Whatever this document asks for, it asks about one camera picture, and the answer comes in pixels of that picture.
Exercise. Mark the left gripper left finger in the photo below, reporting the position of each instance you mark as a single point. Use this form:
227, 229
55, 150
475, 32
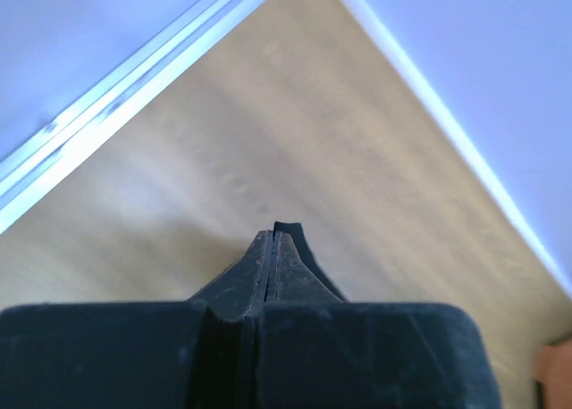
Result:
240, 289

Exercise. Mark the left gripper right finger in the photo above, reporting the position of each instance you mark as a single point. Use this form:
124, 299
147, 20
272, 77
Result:
299, 275

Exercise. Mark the orange laundry basket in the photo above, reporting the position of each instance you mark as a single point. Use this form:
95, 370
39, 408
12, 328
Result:
552, 374

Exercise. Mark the left side aluminium rail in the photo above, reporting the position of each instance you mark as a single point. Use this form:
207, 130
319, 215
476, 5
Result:
73, 72

